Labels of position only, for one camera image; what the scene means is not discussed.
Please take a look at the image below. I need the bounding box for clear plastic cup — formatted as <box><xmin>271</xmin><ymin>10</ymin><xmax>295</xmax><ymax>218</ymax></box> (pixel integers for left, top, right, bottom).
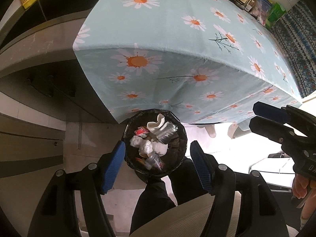
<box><xmin>145</xmin><ymin>152</ymin><xmax>164</xmax><ymax>171</ymax></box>

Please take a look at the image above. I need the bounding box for white paper napkin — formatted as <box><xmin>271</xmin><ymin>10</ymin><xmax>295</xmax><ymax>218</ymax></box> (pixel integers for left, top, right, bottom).
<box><xmin>146</xmin><ymin>113</ymin><xmax>165</xmax><ymax>134</ymax></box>

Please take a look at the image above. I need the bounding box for pink red wrapper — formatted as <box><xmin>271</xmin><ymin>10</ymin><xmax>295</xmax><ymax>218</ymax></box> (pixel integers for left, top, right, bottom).
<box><xmin>134</xmin><ymin>126</ymin><xmax>150</xmax><ymax>138</ymax></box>

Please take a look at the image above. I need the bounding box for white knit cloth small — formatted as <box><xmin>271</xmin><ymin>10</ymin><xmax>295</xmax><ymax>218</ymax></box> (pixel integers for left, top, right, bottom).
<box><xmin>151</xmin><ymin>141</ymin><xmax>168</xmax><ymax>157</ymax></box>

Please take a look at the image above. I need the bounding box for foil cup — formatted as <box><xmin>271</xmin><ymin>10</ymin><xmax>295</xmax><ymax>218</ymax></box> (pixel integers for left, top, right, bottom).
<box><xmin>155</xmin><ymin>121</ymin><xmax>178</xmax><ymax>144</ymax></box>

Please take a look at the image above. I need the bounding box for black-lined trash bin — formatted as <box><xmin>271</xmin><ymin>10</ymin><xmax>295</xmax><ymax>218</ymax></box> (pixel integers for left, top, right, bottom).
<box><xmin>122</xmin><ymin>109</ymin><xmax>187</xmax><ymax>178</ymax></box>

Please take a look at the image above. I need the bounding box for person's right hand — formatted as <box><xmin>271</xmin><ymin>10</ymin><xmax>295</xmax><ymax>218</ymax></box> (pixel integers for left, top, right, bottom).
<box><xmin>292</xmin><ymin>174</ymin><xmax>316</xmax><ymax>219</ymax></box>

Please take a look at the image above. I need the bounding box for small white plastic ball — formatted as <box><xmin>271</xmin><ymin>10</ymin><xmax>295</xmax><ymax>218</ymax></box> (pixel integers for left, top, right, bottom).
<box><xmin>130</xmin><ymin>135</ymin><xmax>144</xmax><ymax>148</ymax></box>

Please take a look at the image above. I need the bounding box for patterned blue curtain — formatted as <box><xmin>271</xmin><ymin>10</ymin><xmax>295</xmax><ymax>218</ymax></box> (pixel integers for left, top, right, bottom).
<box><xmin>270</xmin><ymin>0</ymin><xmax>315</xmax><ymax>98</ymax></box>

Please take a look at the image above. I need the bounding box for blue white salt bag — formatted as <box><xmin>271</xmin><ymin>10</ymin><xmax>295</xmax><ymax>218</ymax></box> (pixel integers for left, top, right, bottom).
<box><xmin>250</xmin><ymin>0</ymin><xmax>272</xmax><ymax>25</ymax></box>

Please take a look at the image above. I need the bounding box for daisy print blue tablecloth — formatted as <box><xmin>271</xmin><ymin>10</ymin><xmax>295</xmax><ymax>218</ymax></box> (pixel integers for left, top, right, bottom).
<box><xmin>73</xmin><ymin>0</ymin><xmax>302</xmax><ymax>124</ymax></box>

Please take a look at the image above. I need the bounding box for green packet bag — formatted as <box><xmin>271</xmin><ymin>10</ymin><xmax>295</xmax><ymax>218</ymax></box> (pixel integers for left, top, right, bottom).
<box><xmin>265</xmin><ymin>2</ymin><xmax>287</xmax><ymax>29</ymax></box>

